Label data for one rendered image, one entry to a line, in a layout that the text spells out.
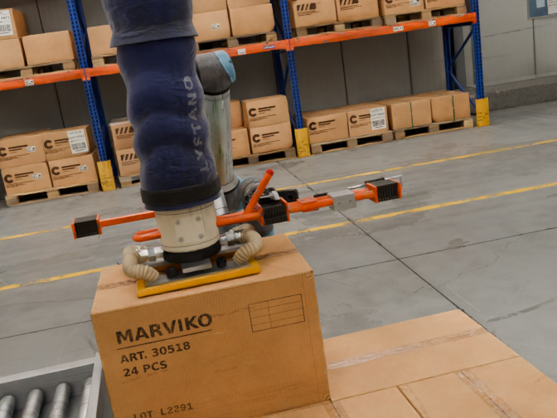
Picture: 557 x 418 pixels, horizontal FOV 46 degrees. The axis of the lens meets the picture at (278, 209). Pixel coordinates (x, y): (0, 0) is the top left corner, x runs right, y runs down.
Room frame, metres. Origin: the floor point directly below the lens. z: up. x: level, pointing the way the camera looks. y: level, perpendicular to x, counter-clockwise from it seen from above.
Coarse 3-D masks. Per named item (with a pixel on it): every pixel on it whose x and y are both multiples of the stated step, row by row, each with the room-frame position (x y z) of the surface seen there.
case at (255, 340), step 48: (288, 240) 1.99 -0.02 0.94; (192, 288) 1.67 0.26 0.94; (240, 288) 1.65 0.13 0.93; (288, 288) 1.67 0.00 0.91; (96, 336) 1.59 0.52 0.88; (144, 336) 1.61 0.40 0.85; (192, 336) 1.63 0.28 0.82; (240, 336) 1.65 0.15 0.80; (288, 336) 1.67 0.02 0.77; (144, 384) 1.60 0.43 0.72; (192, 384) 1.62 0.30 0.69; (240, 384) 1.64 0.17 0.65; (288, 384) 1.66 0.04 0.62
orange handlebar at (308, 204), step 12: (360, 192) 1.89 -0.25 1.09; (372, 192) 1.89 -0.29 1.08; (288, 204) 1.89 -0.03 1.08; (300, 204) 1.86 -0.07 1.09; (312, 204) 1.86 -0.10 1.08; (324, 204) 1.86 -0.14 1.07; (120, 216) 2.03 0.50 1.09; (132, 216) 2.03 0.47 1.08; (144, 216) 2.04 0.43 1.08; (216, 216) 1.85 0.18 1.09; (240, 216) 1.82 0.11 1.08; (252, 216) 1.82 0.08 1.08; (156, 228) 1.82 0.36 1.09; (144, 240) 1.76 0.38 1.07
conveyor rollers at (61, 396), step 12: (60, 384) 2.02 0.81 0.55; (84, 384) 2.00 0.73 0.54; (12, 396) 1.99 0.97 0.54; (36, 396) 1.96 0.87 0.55; (60, 396) 1.93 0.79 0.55; (84, 396) 1.91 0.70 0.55; (0, 408) 1.91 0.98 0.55; (12, 408) 1.94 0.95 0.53; (24, 408) 1.90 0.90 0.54; (36, 408) 1.90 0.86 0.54; (60, 408) 1.86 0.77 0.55; (84, 408) 1.83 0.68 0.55
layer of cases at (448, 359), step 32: (416, 320) 2.12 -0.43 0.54; (448, 320) 2.08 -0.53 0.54; (352, 352) 1.95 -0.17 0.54; (384, 352) 1.92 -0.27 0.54; (416, 352) 1.89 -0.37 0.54; (448, 352) 1.86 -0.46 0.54; (480, 352) 1.83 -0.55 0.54; (512, 352) 1.80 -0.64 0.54; (352, 384) 1.75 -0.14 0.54; (384, 384) 1.72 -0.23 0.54; (416, 384) 1.70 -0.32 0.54; (448, 384) 1.67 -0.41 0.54; (480, 384) 1.65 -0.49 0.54; (512, 384) 1.63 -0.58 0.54; (544, 384) 1.60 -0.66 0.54; (288, 416) 1.63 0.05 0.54; (320, 416) 1.60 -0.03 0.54; (352, 416) 1.58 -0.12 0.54; (384, 416) 1.56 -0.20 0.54; (416, 416) 1.54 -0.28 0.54; (448, 416) 1.52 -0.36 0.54; (480, 416) 1.50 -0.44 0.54; (512, 416) 1.48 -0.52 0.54; (544, 416) 1.46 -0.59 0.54
